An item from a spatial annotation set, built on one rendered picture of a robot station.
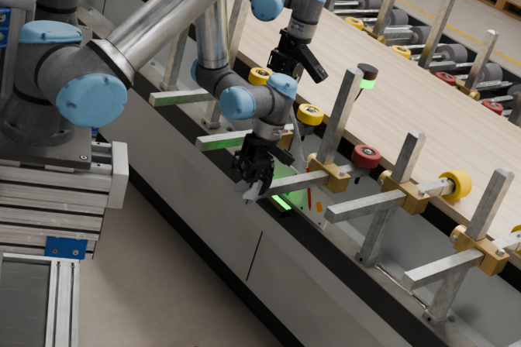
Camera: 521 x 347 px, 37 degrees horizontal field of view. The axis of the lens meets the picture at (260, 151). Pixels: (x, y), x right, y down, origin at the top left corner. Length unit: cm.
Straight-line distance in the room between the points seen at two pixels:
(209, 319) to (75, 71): 160
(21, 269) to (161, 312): 55
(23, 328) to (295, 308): 91
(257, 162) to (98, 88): 60
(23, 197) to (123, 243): 147
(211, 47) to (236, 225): 121
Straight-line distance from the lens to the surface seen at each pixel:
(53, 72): 147
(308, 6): 203
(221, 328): 285
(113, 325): 276
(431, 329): 202
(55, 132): 160
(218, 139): 217
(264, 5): 189
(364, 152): 225
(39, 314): 245
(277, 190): 203
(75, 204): 169
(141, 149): 332
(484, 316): 221
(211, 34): 176
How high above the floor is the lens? 186
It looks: 28 degrees down
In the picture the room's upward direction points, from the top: 17 degrees clockwise
